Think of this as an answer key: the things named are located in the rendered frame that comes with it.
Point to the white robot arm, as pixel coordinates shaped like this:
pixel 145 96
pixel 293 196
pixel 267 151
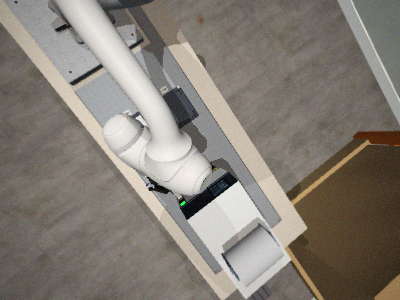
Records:
pixel 160 151

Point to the white cylinder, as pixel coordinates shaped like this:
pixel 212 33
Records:
pixel 253 255

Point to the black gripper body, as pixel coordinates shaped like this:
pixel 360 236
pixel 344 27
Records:
pixel 151 181

